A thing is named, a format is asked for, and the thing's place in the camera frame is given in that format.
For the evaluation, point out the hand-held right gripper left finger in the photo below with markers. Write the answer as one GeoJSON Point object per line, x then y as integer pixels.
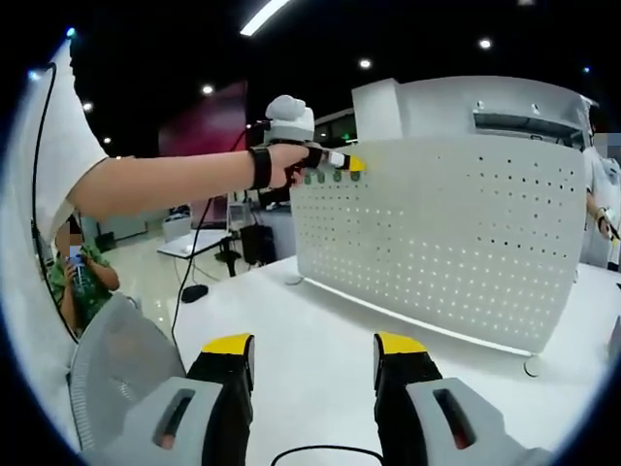
{"type": "Point", "coordinates": [155, 417]}

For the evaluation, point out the black case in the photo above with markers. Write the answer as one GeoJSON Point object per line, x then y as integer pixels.
{"type": "Point", "coordinates": [257, 245]}

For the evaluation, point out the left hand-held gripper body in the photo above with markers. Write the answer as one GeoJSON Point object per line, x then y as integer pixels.
{"type": "Point", "coordinates": [291, 121]}

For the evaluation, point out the person's left hand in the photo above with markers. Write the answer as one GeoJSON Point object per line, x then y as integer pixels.
{"type": "Point", "coordinates": [286, 162]}

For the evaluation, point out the black computer mouse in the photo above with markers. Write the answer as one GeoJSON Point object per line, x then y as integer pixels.
{"type": "Point", "coordinates": [195, 293]}

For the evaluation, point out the round ceiling spotlights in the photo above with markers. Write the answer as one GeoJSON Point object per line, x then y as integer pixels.
{"type": "Point", "coordinates": [365, 63]}

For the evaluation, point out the ceiling light strip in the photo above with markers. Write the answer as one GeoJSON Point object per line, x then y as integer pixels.
{"type": "Point", "coordinates": [262, 19]}

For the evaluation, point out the large red wall display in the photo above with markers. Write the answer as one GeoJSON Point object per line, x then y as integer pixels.
{"type": "Point", "coordinates": [208, 121]}

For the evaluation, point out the white side table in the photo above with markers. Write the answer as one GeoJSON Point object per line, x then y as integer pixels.
{"type": "Point", "coordinates": [174, 247]}

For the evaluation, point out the grey mesh office chair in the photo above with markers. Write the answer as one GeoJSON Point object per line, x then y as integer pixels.
{"type": "Point", "coordinates": [121, 349]}

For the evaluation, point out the white perforated mounting plate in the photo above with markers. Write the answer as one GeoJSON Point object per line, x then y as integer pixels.
{"type": "Point", "coordinates": [436, 242]}

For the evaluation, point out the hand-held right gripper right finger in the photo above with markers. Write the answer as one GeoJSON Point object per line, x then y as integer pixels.
{"type": "Point", "coordinates": [461, 417]}

